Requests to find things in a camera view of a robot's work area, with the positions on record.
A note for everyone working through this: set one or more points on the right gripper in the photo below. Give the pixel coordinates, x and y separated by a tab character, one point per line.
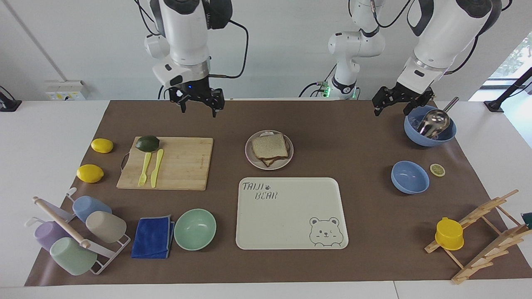
195	88

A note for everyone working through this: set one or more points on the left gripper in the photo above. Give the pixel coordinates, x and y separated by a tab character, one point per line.
411	94

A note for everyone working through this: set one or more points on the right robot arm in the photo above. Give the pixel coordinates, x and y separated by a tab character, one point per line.
185	33

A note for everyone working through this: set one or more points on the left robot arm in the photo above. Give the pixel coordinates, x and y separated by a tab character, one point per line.
444	29

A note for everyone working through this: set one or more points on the round grey plate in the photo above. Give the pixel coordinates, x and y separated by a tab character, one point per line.
251	160

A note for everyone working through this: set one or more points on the silver metal ladle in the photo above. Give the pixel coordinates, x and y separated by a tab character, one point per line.
434	121

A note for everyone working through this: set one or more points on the large blue bowl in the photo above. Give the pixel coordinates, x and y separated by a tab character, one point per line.
430	140

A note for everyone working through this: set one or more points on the wooden cutting board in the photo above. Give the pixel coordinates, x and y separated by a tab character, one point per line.
183	164

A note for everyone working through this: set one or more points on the dark green lime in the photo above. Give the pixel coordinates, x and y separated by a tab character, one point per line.
147	143

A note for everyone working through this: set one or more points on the small blue bowl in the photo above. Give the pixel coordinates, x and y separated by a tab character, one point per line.
410	177

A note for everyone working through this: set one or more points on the lime slice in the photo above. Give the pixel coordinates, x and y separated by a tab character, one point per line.
437	170

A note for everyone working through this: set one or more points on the yellow-green plastic knife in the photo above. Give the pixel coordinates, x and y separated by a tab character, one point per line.
156	168

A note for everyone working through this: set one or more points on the bread slice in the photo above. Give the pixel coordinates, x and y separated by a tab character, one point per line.
269	146
275	161

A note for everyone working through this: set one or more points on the yellow-green plastic fork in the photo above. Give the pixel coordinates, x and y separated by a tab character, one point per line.
144	169

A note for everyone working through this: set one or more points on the black stand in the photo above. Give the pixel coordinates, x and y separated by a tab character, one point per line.
505	93
8	104

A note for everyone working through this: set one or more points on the yellow lemon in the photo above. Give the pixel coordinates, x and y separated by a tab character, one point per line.
90	173
102	145

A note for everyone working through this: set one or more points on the light green bowl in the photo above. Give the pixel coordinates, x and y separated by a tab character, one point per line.
195	229

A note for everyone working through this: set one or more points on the yellow plastic cup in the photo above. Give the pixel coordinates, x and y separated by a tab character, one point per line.
449	234

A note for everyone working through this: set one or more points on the cream tray with bear print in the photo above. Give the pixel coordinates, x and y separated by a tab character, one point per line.
286	216

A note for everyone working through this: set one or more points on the blue folded cloth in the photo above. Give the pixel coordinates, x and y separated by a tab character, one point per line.
152	237

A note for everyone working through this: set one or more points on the blue plastic cup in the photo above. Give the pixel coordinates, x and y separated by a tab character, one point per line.
91	206

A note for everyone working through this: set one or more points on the beige plastic cup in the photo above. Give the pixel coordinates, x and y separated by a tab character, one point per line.
107	226

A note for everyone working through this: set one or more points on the wooden dish rack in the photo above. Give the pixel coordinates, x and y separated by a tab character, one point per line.
494	236

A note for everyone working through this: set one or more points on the dark green object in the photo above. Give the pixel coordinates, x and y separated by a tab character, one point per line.
528	220

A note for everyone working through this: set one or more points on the white cup rack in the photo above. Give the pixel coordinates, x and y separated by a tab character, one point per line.
62	224

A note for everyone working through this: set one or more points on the light green plastic cup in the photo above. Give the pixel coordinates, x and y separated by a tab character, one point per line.
72	257

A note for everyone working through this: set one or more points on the purple plastic cup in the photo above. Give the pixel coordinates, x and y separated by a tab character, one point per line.
48	234

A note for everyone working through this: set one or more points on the white wall socket box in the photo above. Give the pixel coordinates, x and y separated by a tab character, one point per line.
66	90

